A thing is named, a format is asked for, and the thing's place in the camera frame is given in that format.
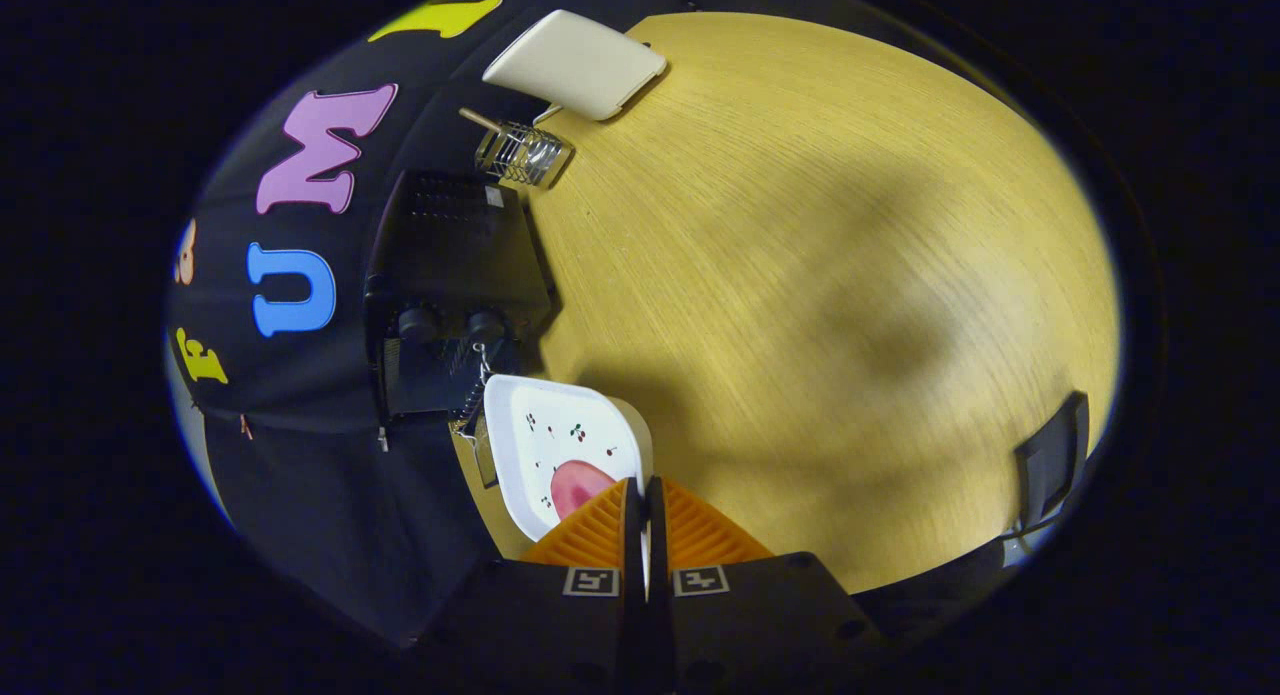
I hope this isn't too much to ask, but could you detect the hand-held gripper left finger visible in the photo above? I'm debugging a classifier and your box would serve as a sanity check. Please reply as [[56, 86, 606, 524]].
[[415, 478, 646, 695]]

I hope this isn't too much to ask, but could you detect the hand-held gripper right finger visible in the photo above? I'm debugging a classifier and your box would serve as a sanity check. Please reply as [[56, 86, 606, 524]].
[[648, 477, 887, 695]]

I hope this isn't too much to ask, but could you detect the pink round food slice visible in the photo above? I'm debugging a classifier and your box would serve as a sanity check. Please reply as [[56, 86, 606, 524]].
[[550, 460, 618, 521]]

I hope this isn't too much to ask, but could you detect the white cherry print plate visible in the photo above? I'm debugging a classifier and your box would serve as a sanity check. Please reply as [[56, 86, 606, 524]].
[[483, 375, 654, 543]]

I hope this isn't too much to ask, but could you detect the black toaster oven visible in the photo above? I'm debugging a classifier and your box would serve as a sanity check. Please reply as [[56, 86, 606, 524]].
[[365, 170, 553, 446]]

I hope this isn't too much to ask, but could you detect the white toaster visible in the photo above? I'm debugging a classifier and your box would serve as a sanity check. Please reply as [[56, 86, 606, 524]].
[[482, 10, 668, 123]]

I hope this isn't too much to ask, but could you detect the black backdrop cloth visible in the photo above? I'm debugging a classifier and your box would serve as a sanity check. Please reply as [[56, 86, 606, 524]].
[[165, 0, 701, 646]]

